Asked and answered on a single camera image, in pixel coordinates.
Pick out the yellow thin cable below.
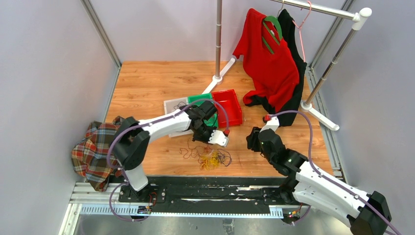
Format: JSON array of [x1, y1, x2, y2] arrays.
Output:
[[198, 150, 224, 171]]

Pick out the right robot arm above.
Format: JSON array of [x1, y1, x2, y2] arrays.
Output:
[[246, 127, 392, 235]]

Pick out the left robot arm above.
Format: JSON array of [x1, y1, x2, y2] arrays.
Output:
[[107, 99, 228, 202]]

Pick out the green plastic bin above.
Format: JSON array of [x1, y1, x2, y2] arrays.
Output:
[[187, 93, 218, 127]]

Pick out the black shirt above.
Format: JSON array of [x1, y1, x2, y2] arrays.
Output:
[[243, 9, 307, 114]]

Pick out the white plastic bin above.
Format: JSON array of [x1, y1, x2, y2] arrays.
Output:
[[163, 97, 193, 138]]

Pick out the red plastic bin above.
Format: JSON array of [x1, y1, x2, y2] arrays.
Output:
[[211, 89, 243, 126]]

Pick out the red shirt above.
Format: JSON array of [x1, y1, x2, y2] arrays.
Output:
[[233, 8, 299, 108]]

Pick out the plaid flannel shirt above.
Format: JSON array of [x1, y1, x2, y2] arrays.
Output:
[[71, 116, 125, 192]]

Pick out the pink clothes hanger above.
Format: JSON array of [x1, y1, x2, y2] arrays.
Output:
[[292, 0, 312, 62]]

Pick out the green clothes hanger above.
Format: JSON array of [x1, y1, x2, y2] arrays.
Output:
[[261, 16, 283, 55]]

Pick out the metal clothes rack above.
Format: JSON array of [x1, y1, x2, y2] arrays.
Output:
[[203, 0, 372, 131]]

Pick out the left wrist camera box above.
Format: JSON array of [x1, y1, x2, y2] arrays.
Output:
[[208, 130, 229, 147]]

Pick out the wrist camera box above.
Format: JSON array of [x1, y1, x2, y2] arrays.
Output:
[[208, 130, 229, 147], [260, 116, 279, 133]]

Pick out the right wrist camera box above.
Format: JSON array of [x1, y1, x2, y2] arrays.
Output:
[[260, 116, 279, 133]]

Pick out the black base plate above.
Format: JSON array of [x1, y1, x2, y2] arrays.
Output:
[[117, 176, 308, 216]]

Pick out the aluminium frame rail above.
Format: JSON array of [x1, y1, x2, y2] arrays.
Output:
[[80, 0, 122, 70]]

